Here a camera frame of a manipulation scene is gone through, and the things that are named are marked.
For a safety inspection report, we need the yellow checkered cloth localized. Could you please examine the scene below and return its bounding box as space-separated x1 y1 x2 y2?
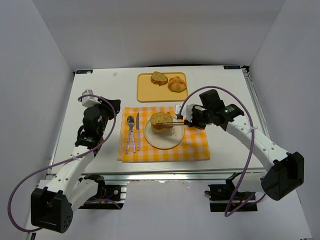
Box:
117 106 211 163

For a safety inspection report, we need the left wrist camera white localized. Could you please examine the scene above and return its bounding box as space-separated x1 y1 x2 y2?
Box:
78 89 99 108

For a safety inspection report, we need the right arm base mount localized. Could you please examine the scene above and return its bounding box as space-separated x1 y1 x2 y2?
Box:
204 183 258 213

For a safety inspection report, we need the bagel ring bread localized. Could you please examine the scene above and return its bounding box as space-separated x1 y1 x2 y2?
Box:
151 122 172 133

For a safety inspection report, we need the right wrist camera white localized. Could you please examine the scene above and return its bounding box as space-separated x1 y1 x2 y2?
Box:
174 104 194 122

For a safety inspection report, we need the blue corner label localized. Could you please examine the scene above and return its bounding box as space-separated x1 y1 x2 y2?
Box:
223 65 241 70
75 69 93 75

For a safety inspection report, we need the blue corner label left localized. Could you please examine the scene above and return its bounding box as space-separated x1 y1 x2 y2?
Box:
75 69 93 75

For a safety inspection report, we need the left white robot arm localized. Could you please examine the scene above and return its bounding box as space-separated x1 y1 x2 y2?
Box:
30 98 121 233

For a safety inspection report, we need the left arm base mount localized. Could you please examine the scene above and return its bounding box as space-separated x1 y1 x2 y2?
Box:
80 185 127 210

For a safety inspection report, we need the round orange-striped bun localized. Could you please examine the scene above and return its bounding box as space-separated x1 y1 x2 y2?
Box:
168 76 187 93

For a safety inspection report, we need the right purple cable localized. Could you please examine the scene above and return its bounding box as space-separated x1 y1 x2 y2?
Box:
178 86 266 218

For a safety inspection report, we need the silver fork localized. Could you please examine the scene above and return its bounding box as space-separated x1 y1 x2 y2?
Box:
127 115 136 153

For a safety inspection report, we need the bread slice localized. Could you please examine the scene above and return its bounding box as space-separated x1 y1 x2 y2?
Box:
149 112 173 124
150 71 168 86

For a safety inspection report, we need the pale green plate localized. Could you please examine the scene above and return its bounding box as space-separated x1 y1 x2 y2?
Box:
144 121 185 150

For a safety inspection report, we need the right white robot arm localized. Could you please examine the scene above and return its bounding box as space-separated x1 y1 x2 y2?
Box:
175 86 304 201

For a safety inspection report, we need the yellow plastic tray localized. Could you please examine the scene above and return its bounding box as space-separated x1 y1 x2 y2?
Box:
136 72 189 103

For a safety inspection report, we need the blue corner label right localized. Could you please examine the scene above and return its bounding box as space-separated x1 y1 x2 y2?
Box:
223 65 241 70

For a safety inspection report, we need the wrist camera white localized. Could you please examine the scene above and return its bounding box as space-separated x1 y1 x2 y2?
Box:
78 89 99 108
174 104 194 122

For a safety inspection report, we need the table knife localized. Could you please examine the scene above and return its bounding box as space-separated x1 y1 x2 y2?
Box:
136 112 140 151

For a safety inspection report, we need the silver spoon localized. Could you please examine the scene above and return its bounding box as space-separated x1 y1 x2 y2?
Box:
125 115 134 154

